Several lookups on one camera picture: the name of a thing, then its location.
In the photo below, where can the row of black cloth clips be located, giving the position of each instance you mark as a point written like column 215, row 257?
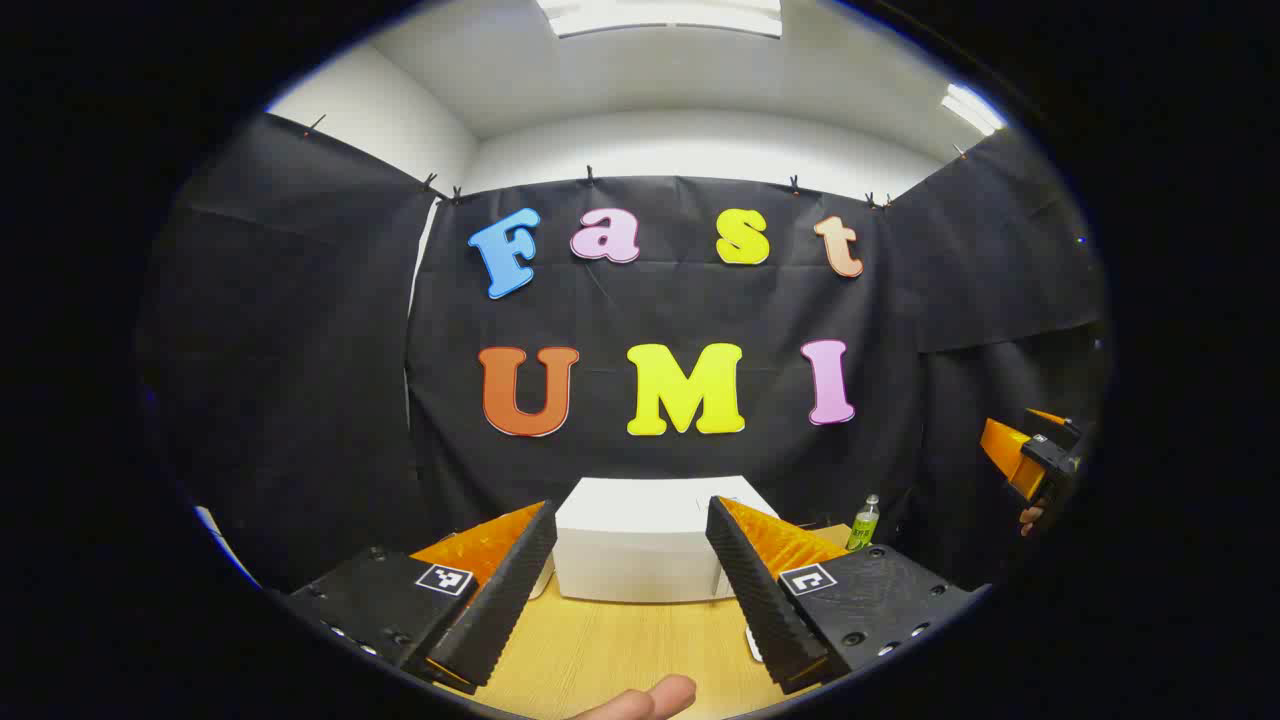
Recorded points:
column 590, row 174

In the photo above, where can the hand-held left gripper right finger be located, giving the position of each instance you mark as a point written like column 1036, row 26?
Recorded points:
column 760, row 600

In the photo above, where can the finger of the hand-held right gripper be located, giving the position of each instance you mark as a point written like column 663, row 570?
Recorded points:
column 1010, row 455
column 1048, row 415

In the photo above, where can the small ceiling light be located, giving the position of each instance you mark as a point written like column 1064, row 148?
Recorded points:
column 972, row 108

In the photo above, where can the white microwave oven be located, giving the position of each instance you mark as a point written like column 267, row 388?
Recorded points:
column 640, row 540

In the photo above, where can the green tea bottle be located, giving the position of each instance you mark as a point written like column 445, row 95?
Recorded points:
column 862, row 528

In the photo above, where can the long ceiling light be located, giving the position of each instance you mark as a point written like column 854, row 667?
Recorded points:
column 660, row 15

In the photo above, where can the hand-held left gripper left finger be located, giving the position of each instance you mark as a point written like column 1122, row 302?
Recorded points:
column 500, row 600

